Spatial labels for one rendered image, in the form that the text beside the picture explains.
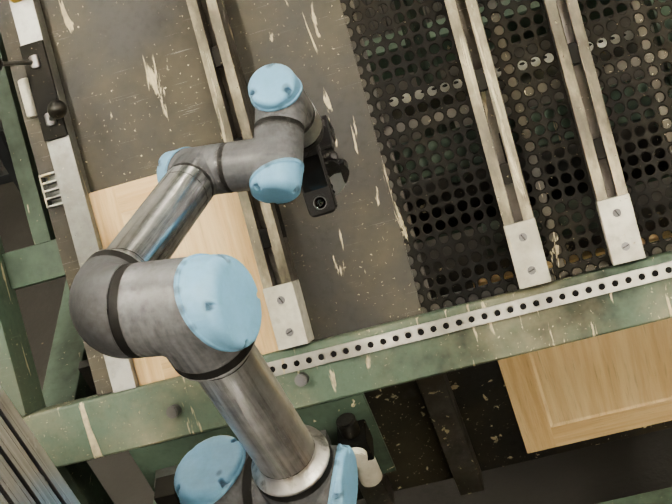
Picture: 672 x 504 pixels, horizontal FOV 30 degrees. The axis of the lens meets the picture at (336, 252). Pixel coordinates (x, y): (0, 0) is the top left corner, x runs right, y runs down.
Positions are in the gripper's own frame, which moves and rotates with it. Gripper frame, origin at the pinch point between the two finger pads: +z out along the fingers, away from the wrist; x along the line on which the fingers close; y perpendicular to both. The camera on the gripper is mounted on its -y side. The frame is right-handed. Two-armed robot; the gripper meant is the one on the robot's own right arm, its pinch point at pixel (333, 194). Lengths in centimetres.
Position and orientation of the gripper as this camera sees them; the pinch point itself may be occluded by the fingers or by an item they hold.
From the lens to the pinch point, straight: 212.6
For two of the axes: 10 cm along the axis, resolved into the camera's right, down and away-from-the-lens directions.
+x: -9.5, 2.5, 1.6
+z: 2.5, 3.7, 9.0
